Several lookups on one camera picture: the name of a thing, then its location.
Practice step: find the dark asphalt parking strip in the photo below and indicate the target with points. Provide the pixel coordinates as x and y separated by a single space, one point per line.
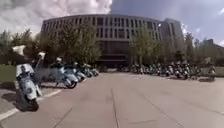
8 100

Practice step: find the row of parked scooters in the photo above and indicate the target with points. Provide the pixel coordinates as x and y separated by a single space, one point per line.
173 70

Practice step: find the wide grey curved building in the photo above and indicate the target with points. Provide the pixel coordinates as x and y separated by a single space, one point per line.
113 33

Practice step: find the row of pale blue scooters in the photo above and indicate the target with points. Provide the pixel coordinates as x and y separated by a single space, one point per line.
26 83

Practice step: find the row of green trees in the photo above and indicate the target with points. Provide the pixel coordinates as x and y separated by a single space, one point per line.
80 46

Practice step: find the grey concrete slab plaza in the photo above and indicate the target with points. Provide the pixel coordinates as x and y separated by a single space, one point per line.
133 100

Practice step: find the grass strip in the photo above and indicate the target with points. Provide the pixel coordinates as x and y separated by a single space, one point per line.
6 71
220 70

